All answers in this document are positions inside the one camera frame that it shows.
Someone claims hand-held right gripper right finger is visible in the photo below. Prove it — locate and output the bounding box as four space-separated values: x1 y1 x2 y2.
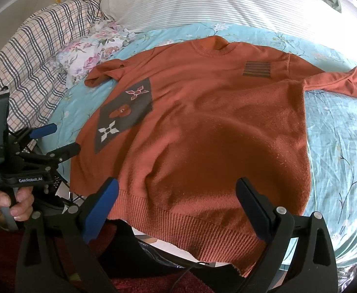
235 177 339 293

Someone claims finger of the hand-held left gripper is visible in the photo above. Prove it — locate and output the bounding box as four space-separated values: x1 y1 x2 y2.
13 123 58 147
22 142 82 172

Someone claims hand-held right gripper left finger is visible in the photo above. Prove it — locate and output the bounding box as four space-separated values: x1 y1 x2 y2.
15 177 120 293

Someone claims orange knit sweater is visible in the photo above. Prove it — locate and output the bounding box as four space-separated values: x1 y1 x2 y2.
70 35 357 278

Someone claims person's left hand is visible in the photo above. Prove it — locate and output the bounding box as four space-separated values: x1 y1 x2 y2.
0 187 35 221

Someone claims black cloth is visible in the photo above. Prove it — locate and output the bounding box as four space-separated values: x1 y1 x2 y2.
105 219 243 280

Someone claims plaid checked cloth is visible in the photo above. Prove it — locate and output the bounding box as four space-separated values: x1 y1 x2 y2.
0 0 110 135

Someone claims pink floral cloth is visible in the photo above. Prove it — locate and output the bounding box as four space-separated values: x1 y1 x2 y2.
56 20 136 89

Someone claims light blue floral bedsheet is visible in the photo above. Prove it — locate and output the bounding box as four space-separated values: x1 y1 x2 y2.
48 21 357 281

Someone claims white striped pillow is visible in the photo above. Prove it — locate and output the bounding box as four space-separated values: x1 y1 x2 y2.
100 0 357 77

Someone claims black cable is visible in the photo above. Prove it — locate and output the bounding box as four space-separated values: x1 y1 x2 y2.
171 261 204 293

